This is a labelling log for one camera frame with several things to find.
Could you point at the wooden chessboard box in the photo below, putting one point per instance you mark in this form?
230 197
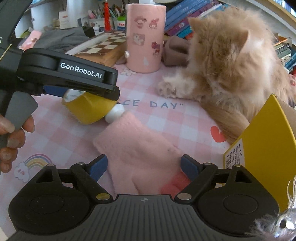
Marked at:
106 48

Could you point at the yellow tape roll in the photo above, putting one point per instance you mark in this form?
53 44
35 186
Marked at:
87 108

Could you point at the pink cylindrical container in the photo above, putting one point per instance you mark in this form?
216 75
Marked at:
145 24

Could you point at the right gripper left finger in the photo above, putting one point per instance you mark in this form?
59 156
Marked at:
86 177

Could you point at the blue spray bottle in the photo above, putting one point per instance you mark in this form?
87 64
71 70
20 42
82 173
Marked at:
115 113

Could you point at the yellow cardboard box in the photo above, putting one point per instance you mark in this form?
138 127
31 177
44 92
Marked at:
267 149

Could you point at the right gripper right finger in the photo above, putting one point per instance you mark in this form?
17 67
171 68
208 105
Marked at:
201 179

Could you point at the pink phone case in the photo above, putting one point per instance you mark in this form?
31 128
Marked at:
30 41

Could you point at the white shelving unit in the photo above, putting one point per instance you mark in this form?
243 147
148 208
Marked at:
42 14

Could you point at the pink knit glove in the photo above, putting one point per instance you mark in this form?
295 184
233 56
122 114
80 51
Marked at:
140 160

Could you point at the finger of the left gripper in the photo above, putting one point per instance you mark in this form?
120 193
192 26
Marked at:
55 90
107 91

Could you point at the grey cloth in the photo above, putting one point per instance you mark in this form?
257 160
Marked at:
61 40

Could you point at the fluffy orange cat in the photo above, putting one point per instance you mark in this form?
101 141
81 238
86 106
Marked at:
232 69

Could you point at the brown cloth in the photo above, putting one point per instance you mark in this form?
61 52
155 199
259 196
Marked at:
175 51

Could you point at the person left hand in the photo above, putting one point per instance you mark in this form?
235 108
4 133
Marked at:
16 139

